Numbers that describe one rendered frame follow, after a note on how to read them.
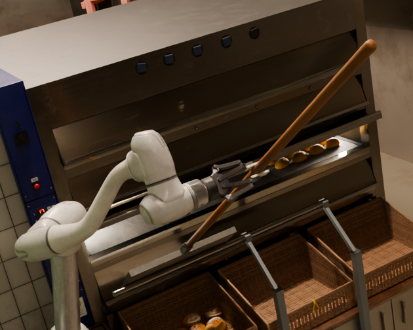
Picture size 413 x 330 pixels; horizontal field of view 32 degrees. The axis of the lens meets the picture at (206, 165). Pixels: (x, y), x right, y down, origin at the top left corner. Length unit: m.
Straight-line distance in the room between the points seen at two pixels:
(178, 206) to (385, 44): 4.88
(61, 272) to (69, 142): 0.88
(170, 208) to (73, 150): 1.33
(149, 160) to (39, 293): 1.60
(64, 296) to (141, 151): 0.83
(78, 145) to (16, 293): 0.77
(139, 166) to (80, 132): 1.29
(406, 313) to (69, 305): 2.05
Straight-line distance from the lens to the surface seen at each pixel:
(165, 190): 2.16
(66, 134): 3.42
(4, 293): 3.57
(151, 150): 2.15
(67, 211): 2.62
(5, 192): 3.40
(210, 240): 3.30
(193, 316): 3.89
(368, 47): 1.69
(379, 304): 3.99
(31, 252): 2.51
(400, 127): 7.01
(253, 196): 3.94
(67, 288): 2.77
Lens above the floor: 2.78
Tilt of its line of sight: 21 degrees down
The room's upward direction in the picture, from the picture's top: 12 degrees counter-clockwise
